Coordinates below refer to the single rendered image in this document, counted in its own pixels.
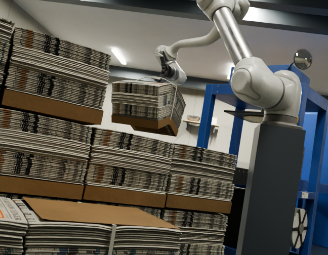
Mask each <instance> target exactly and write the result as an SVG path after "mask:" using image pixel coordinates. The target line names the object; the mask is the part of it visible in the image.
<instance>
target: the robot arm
mask: <svg viewBox="0 0 328 255"><path fill-rule="evenodd" d="M196 3H197V5H198V6H199V8H200V9H201V10H202V11H203V12H204V13H205V14H206V16H207V17H208V18H209V19H210V20H211V21H212V22H214V23H215V26H214V27H213V29H212V30H211V31H210V33H209V34H207V35H206V36H203V37H197V38H190V39H184V40H180V41H177V42H175V43H174V44H172V45H171V46H170V47H169V46H164V45H160V46H158V47H157V48H156V49H155V52H154V54H155V57H156V59H157V61H158V63H159V65H160V66H161V68H162V70H161V73H160V76H159V77H162V78H164V79H162V78H156V77H151V78H152V79H154V81H156V82H157V83H164V82H165V81H167V80H166V79H168V80H169V81H170V82H171V83H173V84H183V83H184V82H185V81H186V74H185V72H184V71H183V69H182V68H181V67H180V66H179V65H178V63H177V62H176V61H177V57H178V51H179V50H181V49H184V48H197V47H206V46H209V45H211V44H213V43H215V42H216V41H218V40H219V39H220V38H222V40H223V42H224V44H225V47H226V49H227V51H228V53H229V55H230V57H231V59H232V62H233V64H234V66H235V68H234V70H233V73H232V77H231V81H230V84H231V88H232V90H233V92H234V93H235V95H236V96H237V97H238V98H240V99H241V100H243V101H245V102H247V103H249V104H251V105H254V106H258V107H262V108H263V109H264V117H263V121H262V123H263V124H269V125H276V126H282V127H286V128H293V129H300V130H302V129H303V127H301V126H298V125H297V119H298V114H299V110H300V104H301V93H302V88H301V83H300V80H299V77H298V76H297V75H296V74H295V73H293V72H291V71H287V70H281V71H277V72H275V73H273V72H272V71H271V70H270V69H269V68H268V67H267V66H266V64H265V63H264V62H263V60H262V59H260V58H257V57H255V56H254V54H253V53H252V51H251V49H250V47H249V45H248V43H247V41H246V39H245V37H244V35H243V33H242V31H241V29H240V27H239V25H238V24H239V23H240V22H241V21H242V20H243V18H244V17H245V16H246V14H247V13H248V11H249V8H250V3H249V1H248V0H196Z"/></svg>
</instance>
